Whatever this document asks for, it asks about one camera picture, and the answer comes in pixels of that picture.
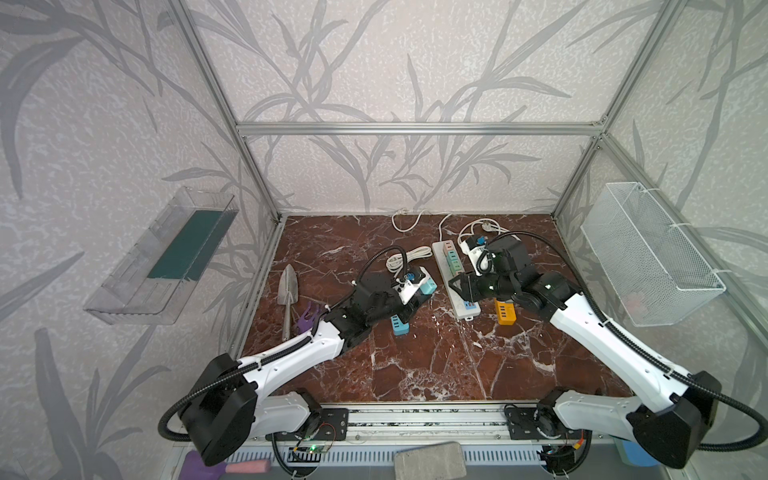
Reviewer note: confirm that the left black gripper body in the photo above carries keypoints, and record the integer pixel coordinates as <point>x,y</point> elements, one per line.
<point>395,294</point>

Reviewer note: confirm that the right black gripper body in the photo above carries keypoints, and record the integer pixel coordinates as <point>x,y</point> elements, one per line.
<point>477,284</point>

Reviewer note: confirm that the blue power strip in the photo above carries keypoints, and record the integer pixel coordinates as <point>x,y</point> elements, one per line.
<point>399,326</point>

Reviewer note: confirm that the orange power strip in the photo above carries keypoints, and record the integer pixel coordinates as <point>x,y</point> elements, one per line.
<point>506,313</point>

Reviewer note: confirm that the teal cube charger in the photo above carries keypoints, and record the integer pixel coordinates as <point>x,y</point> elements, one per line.
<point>428,287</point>

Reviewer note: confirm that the white multicolour power strip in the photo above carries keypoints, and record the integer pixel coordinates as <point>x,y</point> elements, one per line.
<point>450,267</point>

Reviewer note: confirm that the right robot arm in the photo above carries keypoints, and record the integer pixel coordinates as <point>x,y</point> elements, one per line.
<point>670,410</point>

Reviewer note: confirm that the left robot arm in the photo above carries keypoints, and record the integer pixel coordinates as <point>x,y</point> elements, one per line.
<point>235,400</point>

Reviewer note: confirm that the purple pink garden rake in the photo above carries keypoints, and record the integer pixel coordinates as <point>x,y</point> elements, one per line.
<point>308,319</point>

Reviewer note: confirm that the grey garden trowel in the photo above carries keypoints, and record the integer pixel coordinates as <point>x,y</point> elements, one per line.
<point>287,295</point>

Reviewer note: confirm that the grey sponge block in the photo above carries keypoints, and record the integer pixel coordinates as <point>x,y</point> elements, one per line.
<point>442,461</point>

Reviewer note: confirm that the blue sponge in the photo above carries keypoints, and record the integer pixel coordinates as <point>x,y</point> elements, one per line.
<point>634,455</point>

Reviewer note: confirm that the purple pink brush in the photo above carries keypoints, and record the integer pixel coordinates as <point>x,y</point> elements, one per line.
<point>193,468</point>

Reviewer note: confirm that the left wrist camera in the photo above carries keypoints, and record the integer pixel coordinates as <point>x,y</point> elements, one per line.
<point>408,288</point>

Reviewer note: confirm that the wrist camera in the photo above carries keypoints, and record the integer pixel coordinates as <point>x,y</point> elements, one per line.
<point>475,247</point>
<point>408,288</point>

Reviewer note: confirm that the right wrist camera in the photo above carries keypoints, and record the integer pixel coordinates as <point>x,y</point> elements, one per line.
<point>475,247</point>

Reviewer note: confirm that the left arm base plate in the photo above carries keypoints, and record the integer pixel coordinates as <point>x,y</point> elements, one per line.
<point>329,424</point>

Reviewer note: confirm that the white wire mesh basket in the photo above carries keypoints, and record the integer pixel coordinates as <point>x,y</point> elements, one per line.
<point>658,274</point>

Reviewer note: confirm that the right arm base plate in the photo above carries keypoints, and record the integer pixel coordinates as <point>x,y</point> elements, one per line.
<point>529,422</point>

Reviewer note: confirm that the clear plastic wall tray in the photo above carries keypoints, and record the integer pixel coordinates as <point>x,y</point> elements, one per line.
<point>156,278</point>

